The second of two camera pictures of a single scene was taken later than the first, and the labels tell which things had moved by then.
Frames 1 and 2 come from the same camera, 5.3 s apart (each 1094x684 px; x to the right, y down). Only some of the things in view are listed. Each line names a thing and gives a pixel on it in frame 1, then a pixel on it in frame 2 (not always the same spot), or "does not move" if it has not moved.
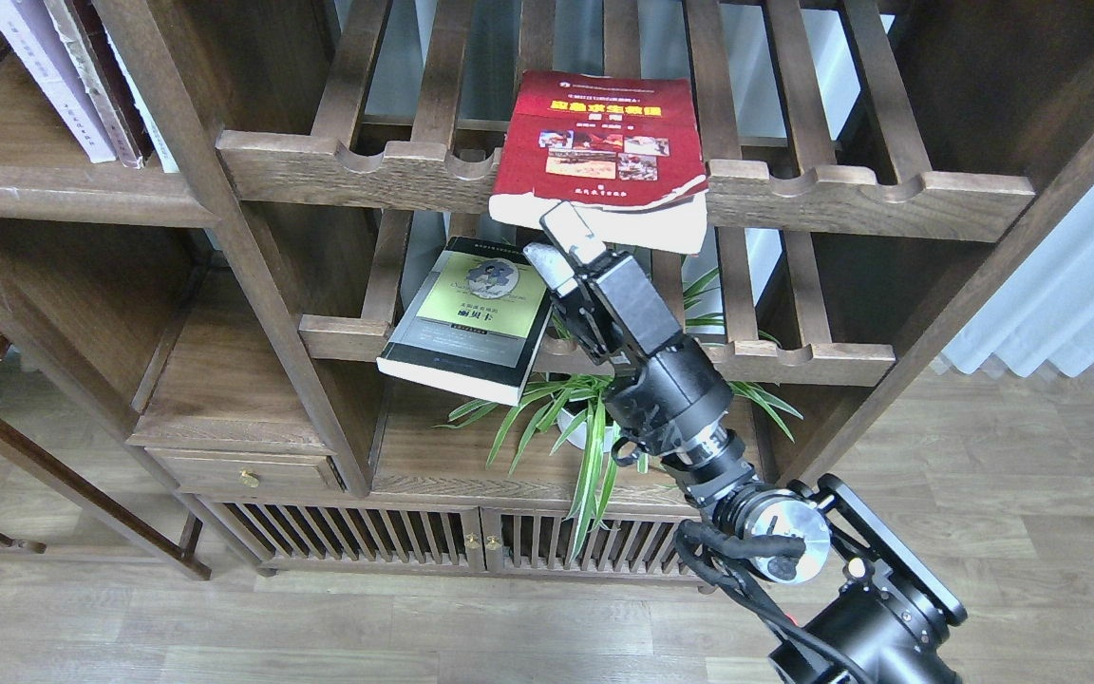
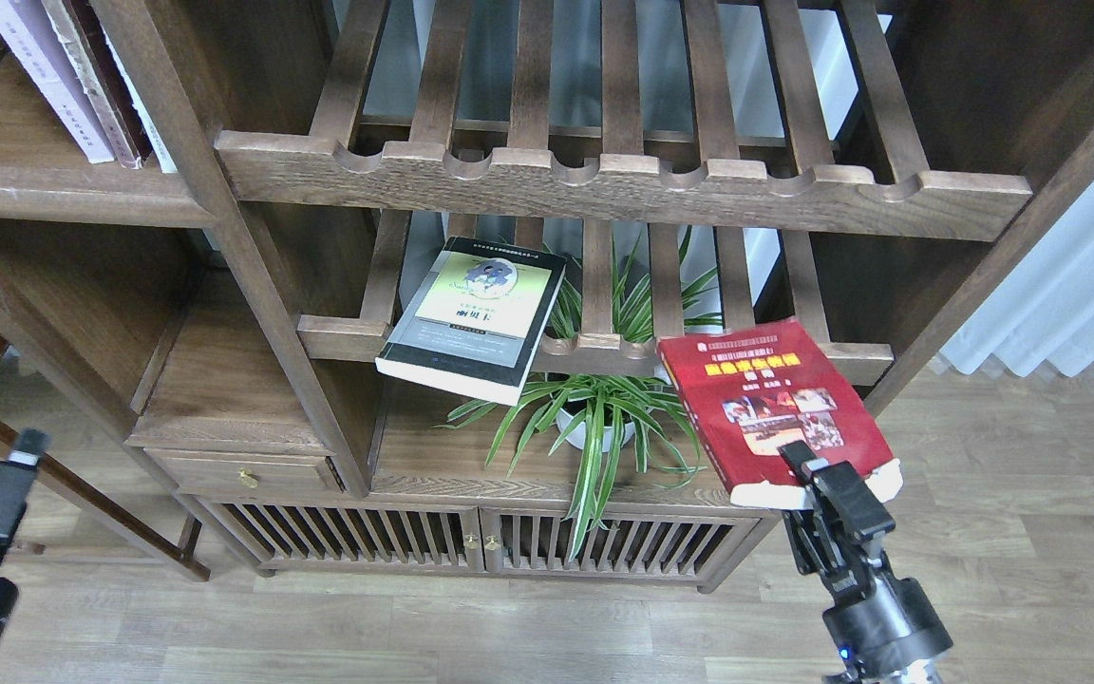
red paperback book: (626, 150) to (749, 389)
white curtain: (1086, 294) does not move
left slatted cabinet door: (294, 536) does not move
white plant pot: (577, 438) does not move
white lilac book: (30, 36) does not move
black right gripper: (672, 383) to (877, 621)
